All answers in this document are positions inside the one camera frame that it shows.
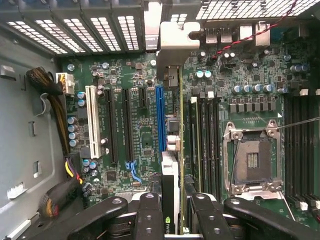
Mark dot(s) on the long black expansion slot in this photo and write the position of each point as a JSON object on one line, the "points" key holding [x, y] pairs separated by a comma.
{"points": [[128, 125], [111, 125]]}

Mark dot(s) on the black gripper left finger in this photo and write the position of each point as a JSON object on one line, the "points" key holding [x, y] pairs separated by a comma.
{"points": [[150, 220]]}

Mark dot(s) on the green motherboard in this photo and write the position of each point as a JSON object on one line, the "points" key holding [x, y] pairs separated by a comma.
{"points": [[147, 125]]}

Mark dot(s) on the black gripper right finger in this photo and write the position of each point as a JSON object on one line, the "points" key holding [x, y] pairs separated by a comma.
{"points": [[212, 220]]}

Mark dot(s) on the short black expansion slot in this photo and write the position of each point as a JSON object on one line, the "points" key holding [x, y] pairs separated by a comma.
{"points": [[143, 98]]}

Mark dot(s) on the blue expansion slot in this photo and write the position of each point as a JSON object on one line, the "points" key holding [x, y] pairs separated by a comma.
{"points": [[160, 117]]}

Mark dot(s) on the white expansion slot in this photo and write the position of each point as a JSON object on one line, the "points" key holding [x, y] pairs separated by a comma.
{"points": [[93, 120]]}

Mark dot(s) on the open PC case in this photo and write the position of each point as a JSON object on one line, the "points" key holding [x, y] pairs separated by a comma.
{"points": [[20, 125]]}

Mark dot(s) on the thin socket locking lever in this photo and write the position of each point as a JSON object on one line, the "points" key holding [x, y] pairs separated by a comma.
{"points": [[300, 123]]}

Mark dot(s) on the metal CPU socket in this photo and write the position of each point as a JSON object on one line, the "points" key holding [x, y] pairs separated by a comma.
{"points": [[252, 160]]}

